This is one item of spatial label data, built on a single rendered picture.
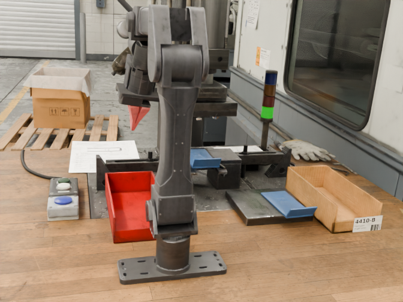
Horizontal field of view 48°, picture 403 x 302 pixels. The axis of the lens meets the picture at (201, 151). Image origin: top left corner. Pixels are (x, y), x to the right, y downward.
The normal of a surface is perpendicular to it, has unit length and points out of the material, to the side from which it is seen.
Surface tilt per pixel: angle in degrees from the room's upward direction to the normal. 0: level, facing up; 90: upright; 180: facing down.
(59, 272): 0
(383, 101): 90
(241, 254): 0
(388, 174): 90
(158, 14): 63
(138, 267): 0
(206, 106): 90
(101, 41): 90
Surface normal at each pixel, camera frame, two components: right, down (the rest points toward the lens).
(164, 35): 0.29, -0.15
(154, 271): 0.06, -0.95
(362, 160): -0.98, 0.01
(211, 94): 0.26, 0.32
